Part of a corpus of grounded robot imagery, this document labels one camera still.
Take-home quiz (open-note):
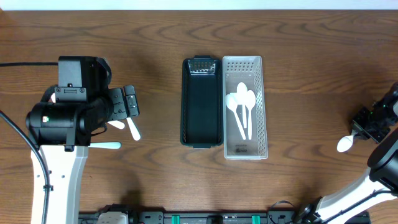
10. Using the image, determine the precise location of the white plastic fork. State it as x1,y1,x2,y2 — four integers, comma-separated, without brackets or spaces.
126,117,141,141
50,93,56,103

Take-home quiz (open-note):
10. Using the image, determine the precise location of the dark green plastic basket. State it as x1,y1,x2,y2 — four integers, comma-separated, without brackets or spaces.
180,55,223,149

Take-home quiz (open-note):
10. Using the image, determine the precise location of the white plastic spoon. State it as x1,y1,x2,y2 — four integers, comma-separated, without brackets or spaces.
236,82,248,129
226,94,246,140
245,90,256,140

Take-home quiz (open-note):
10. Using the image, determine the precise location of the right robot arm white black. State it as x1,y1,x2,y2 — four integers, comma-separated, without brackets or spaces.
292,83,397,223

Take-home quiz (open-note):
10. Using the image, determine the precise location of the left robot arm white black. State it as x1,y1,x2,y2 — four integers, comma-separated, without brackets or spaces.
25,56,141,223

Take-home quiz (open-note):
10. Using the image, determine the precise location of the short white spoon left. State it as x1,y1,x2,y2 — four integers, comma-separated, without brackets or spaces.
108,121,125,129

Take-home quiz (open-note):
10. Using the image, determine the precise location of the fork with mint handle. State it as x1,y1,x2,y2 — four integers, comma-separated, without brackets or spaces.
89,142,121,149

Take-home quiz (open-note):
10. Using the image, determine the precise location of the black mounting rail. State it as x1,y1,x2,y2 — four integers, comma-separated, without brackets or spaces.
78,200,371,224

